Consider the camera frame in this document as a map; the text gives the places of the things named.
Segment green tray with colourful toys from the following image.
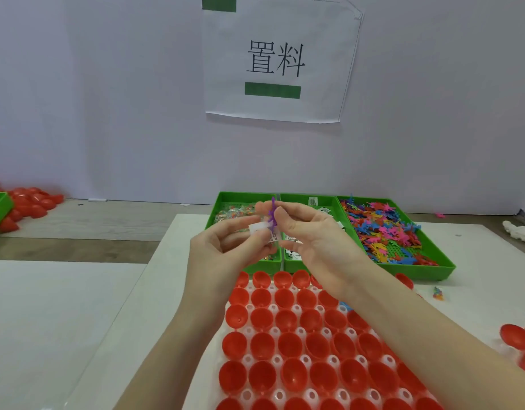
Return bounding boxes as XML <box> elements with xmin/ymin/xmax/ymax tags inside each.
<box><xmin>337</xmin><ymin>195</ymin><xmax>456</xmax><ymax>281</ymax></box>

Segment person's right hand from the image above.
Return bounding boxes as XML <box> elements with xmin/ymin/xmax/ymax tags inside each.
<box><xmin>273</xmin><ymin>200</ymin><xmax>375</xmax><ymax>297</ymax></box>

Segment person's left hand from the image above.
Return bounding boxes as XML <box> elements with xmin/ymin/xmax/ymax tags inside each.
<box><xmin>188</xmin><ymin>202</ymin><xmax>284</xmax><ymax>300</ymax></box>

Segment white toy figure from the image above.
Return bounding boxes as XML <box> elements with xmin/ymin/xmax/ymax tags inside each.
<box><xmin>502</xmin><ymin>220</ymin><xmax>525</xmax><ymax>245</ymax></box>

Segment loose heap of red capsules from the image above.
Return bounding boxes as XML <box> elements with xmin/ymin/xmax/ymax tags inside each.
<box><xmin>0</xmin><ymin>177</ymin><xmax>65</xmax><ymax>233</ymax></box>

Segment white capsule holder tray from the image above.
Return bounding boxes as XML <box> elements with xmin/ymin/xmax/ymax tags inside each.
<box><xmin>216</xmin><ymin>269</ymin><xmax>443</xmax><ymax>410</ymax></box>

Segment rows of red capsule halves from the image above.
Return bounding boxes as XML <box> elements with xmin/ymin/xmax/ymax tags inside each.
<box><xmin>216</xmin><ymin>270</ymin><xmax>443</xmax><ymax>410</ymax></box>

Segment pile of printed paper slips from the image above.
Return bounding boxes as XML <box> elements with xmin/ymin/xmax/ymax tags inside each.
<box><xmin>284</xmin><ymin>196</ymin><xmax>346</xmax><ymax>262</ymax></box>

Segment white paper sign green bars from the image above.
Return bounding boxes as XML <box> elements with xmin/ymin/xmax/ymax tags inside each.
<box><xmin>201</xmin><ymin>0</ymin><xmax>366</xmax><ymax>124</ymax></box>

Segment pile of clear toy packets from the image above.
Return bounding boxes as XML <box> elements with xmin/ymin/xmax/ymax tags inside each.
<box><xmin>215</xmin><ymin>202</ymin><xmax>280</xmax><ymax>262</ymax></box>

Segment green tray with clear packets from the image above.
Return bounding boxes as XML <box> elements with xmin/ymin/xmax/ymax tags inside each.
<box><xmin>205</xmin><ymin>191</ymin><xmax>284</xmax><ymax>274</ymax></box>

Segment person's left forearm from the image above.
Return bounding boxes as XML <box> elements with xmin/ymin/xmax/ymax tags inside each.
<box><xmin>104</xmin><ymin>290</ymin><xmax>237</xmax><ymax>410</ymax></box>

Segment person's right forearm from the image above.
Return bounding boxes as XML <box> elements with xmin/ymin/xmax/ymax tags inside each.
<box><xmin>337</xmin><ymin>277</ymin><xmax>525</xmax><ymax>410</ymax></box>

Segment green tray with paper slips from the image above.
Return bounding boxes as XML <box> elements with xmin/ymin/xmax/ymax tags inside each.
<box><xmin>280</xmin><ymin>193</ymin><xmax>353</xmax><ymax>274</ymax></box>

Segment pile of colourful toy figures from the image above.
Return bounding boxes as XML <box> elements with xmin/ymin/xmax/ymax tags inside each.
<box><xmin>340</xmin><ymin>194</ymin><xmax>439</xmax><ymax>267</ymax></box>

